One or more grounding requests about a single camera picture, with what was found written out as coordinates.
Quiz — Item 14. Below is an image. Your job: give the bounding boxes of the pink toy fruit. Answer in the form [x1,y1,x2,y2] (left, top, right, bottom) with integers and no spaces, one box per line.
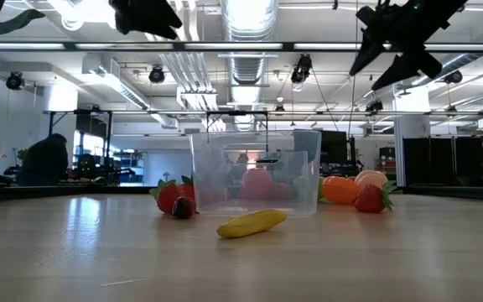
[241,167,274,201]

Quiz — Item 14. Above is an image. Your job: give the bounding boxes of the silver ventilation duct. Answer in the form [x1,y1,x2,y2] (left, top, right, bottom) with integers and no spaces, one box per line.
[220,0,279,132]

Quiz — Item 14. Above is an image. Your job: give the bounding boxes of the black background monitor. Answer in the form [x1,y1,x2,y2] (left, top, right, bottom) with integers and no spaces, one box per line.
[320,130,349,165]

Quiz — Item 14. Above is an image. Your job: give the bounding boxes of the green toy fruit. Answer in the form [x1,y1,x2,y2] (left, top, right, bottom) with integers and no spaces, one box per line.
[292,174,325,201]

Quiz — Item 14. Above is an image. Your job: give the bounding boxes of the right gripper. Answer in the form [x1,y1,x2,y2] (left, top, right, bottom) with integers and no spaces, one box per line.
[349,0,453,91]

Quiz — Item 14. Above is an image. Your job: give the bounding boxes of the clear plastic tupperware container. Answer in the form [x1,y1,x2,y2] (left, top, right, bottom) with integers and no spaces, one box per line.
[190,129,322,216]

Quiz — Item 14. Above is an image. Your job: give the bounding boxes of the red toy strawberry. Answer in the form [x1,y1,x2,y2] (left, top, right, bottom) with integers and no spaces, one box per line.
[179,175,196,201]
[353,180,398,214]
[148,179,182,215]

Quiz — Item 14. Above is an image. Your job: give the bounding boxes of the black ceiling-hung camera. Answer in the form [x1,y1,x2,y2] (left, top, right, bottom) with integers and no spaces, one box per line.
[148,65,167,85]
[365,99,385,114]
[290,53,314,85]
[5,70,26,91]
[443,70,464,86]

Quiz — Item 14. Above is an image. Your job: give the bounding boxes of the black background rig frame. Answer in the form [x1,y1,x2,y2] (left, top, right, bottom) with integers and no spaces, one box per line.
[42,109,115,169]

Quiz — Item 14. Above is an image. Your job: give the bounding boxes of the toy peach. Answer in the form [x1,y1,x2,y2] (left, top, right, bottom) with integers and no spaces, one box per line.
[353,169,389,192]

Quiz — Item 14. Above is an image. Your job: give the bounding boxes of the black aluminium table frame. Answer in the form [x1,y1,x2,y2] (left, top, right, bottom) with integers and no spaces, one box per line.
[0,184,483,203]

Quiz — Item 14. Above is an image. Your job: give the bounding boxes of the black overhead crossbar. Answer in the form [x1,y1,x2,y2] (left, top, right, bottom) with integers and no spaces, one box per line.
[0,40,483,53]

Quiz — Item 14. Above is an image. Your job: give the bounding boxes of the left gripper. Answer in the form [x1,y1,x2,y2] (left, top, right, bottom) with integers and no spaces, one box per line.
[109,0,183,41]

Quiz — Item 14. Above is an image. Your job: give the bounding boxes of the black partition panels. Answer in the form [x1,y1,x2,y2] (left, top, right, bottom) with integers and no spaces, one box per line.
[402,136,483,186]

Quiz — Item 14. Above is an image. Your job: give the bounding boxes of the dark red toy cherry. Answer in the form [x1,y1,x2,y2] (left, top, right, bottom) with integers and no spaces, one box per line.
[171,196,197,220]

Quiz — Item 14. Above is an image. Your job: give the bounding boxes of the orange toy orange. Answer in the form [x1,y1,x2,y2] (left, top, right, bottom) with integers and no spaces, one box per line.
[321,175,362,206]

